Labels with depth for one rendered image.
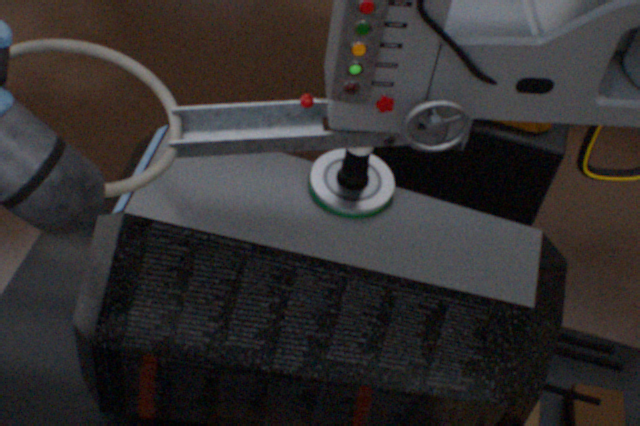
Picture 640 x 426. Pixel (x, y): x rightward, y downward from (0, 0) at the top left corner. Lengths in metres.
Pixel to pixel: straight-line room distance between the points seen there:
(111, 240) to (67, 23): 1.98
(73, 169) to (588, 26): 1.11
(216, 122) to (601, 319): 1.69
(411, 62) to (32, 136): 0.92
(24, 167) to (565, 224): 2.64
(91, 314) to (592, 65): 1.30
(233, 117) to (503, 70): 0.65
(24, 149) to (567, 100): 1.24
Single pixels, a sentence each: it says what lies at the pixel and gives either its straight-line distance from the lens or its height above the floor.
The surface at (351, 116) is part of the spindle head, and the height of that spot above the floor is 1.18.
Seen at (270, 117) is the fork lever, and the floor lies 1.01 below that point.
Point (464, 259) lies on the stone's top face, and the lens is 2.20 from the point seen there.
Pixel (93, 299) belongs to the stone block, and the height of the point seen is 0.64.
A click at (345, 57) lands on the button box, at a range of 1.82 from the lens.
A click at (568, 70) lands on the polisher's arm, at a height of 1.33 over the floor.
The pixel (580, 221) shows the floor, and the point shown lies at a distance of 3.57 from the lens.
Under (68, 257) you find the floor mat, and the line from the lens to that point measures 3.15.
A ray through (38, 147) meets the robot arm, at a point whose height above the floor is 1.66.
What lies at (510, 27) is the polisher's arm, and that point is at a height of 1.40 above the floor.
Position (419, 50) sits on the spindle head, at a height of 1.37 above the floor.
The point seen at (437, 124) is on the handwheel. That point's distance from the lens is 1.91.
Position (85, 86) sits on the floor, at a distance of 3.76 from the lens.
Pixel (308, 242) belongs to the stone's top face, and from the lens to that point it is 2.15.
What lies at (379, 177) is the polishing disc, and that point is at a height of 0.86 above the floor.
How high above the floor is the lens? 2.49
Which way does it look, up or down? 49 degrees down
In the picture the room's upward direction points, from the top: 10 degrees clockwise
